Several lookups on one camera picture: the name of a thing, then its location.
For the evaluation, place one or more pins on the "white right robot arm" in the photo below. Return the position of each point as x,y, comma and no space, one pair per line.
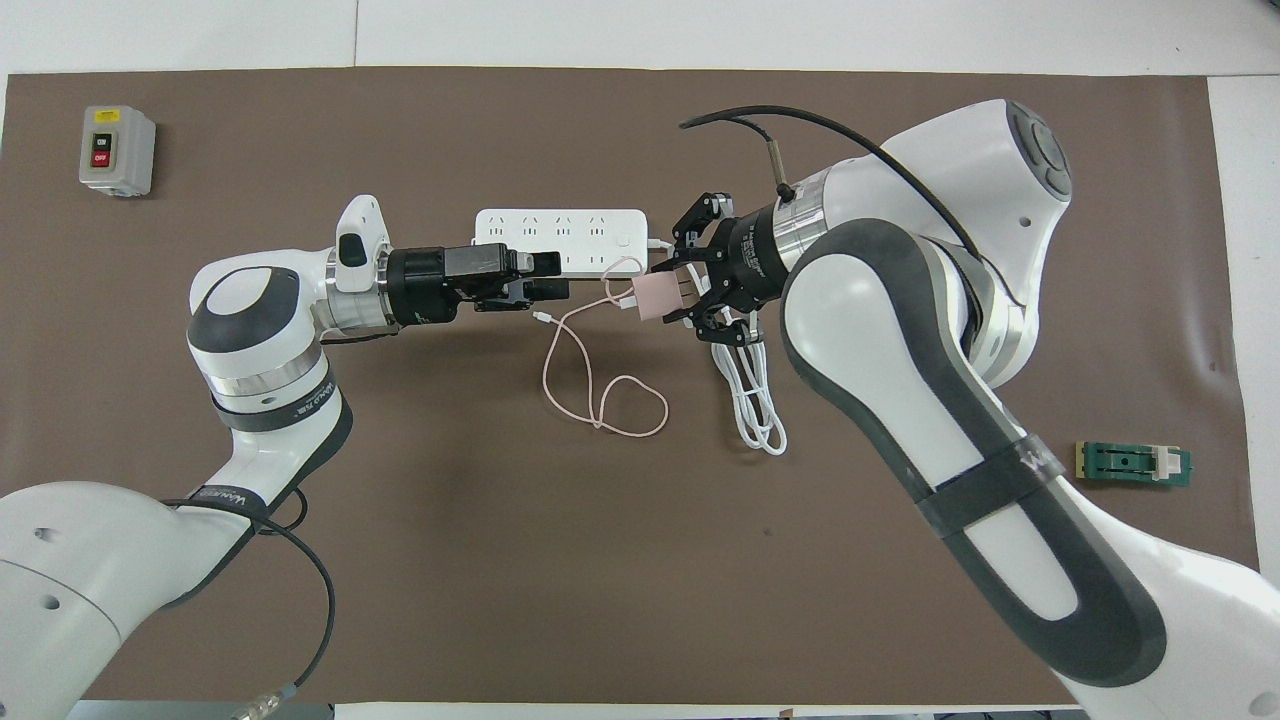
900,330

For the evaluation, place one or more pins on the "pink charger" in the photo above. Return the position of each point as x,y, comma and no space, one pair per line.
655,297

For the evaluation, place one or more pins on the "green knife switch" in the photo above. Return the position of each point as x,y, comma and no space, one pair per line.
1125,463

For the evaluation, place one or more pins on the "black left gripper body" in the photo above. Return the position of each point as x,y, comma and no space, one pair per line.
440,285

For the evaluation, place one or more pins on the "brown table mat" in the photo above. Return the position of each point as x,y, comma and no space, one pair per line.
600,560

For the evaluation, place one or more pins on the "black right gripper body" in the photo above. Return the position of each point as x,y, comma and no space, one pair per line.
755,260

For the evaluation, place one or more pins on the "grey on-off switch box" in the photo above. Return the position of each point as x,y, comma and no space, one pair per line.
130,150

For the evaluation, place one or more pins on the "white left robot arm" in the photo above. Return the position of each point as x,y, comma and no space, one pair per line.
260,340

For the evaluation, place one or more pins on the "white power strip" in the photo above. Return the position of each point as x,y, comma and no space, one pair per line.
560,230

